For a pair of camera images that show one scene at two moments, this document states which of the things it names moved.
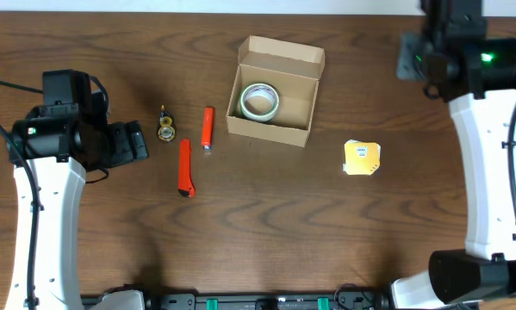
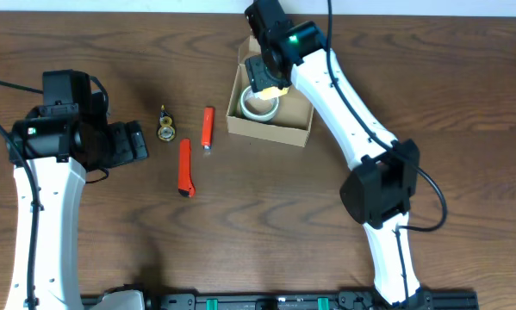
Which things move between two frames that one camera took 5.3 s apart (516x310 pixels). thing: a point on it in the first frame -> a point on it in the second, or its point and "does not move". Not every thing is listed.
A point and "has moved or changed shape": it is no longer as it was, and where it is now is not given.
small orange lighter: [208, 120] does not move
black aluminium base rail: [267, 301] does not move
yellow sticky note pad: [361, 158] has moved or changed shape
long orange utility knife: [185, 185] does not move
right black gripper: [408, 56] -> [263, 77]
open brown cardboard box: [294, 71] does not move
